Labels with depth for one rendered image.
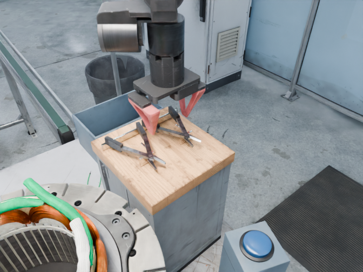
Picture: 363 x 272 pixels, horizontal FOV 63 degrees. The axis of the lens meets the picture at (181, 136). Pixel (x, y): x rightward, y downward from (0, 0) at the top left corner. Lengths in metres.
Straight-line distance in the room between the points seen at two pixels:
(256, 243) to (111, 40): 0.36
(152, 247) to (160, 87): 0.25
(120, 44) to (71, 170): 0.58
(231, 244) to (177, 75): 0.27
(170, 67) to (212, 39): 2.09
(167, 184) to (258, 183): 1.52
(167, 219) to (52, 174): 0.53
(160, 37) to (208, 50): 2.13
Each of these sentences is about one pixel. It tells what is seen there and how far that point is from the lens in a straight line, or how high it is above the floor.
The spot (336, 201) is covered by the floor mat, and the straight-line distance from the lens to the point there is 2.03.
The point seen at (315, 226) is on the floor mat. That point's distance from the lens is 1.86.
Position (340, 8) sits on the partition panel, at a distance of 2.51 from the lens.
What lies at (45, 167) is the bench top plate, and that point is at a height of 0.78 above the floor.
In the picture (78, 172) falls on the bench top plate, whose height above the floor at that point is 0.78.
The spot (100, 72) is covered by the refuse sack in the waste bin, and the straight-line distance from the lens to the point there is 2.19.
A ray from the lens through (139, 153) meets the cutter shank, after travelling 0.51.
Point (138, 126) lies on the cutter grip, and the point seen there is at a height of 1.09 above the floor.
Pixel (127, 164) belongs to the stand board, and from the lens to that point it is 0.53.
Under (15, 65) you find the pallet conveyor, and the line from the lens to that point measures 1.74.
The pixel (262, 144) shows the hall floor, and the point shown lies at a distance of 2.26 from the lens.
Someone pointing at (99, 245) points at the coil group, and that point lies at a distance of 0.36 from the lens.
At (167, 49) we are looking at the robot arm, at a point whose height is 1.25.
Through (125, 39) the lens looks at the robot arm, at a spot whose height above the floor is 1.27.
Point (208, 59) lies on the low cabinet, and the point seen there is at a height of 0.34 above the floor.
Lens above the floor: 1.43
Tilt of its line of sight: 39 degrees down
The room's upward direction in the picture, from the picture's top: straight up
